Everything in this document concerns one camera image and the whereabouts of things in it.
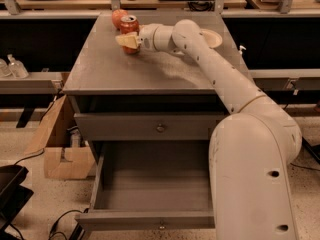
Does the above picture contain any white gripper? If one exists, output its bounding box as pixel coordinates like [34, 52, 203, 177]
[115, 24, 176, 52]

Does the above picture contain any red coke can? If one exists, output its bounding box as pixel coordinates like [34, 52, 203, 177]
[120, 15, 139, 54]

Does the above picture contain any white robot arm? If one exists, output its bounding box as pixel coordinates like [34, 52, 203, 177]
[116, 19, 302, 240]

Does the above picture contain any grey drawer cabinet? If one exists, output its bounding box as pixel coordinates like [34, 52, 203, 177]
[62, 10, 258, 172]

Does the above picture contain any grey upper drawer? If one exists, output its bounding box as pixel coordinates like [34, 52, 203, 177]
[74, 113, 225, 141]

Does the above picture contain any grey open middle drawer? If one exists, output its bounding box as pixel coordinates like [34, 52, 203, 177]
[76, 141, 214, 232]

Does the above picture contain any red apple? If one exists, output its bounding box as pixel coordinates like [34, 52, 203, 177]
[112, 9, 128, 29]

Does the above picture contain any white bowl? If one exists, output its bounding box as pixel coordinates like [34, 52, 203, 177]
[202, 29, 223, 49]

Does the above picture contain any small white pump bottle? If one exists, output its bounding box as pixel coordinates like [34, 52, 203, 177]
[239, 45, 246, 55]

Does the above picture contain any clear sanitizer bottle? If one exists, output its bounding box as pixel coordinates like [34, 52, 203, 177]
[7, 54, 29, 79]

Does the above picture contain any brown cardboard box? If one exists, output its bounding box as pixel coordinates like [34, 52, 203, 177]
[24, 94, 95, 180]

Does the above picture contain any black bin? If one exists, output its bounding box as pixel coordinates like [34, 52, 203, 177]
[0, 165, 33, 232]

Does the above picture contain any black floor cable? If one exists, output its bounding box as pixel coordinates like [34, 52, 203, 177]
[289, 162, 320, 172]

